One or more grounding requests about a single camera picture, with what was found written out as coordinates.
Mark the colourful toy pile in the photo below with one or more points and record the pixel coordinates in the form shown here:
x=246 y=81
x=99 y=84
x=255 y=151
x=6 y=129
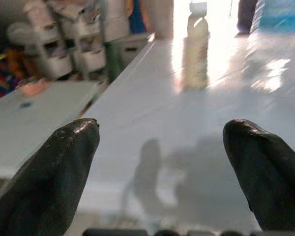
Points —
x=2 y=78

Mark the blue plastic bag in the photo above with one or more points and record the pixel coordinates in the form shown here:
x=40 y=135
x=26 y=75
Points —
x=282 y=14

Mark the stacked white containers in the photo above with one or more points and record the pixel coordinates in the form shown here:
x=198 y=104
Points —
x=64 y=41

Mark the clear plastic bottle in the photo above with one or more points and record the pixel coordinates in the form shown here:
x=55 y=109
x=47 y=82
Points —
x=196 y=49

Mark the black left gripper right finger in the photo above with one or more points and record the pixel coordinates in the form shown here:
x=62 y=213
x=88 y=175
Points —
x=265 y=177

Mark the pale round column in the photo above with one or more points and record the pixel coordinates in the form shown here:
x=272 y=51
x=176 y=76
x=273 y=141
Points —
x=161 y=17

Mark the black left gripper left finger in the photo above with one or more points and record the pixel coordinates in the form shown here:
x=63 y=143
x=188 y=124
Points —
x=54 y=177

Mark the white flat board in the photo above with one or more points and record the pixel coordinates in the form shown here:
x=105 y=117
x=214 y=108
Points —
x=32 y=123

